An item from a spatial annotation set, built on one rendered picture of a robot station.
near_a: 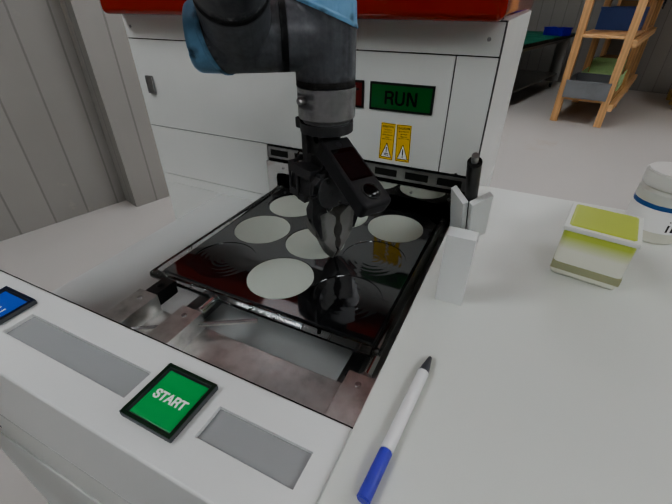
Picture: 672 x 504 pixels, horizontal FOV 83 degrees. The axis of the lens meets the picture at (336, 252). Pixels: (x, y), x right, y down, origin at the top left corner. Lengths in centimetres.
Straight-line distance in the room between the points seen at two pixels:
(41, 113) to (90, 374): 263
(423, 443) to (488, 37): 58
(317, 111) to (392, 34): 28
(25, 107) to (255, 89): 221
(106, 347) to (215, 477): 19
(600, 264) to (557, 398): 19
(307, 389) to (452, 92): 52
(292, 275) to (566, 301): 36
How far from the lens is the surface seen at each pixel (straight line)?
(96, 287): 80
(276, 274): 58
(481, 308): 45
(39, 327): 52
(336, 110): 50
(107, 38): 289
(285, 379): 47
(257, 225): 72
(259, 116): 90
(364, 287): 56
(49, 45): 298
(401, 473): 32
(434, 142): 74
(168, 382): 39
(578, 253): 52
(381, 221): 72
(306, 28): 48
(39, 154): 302
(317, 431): 34
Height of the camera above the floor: 125
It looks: 34 degrees down
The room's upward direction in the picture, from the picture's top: straight up
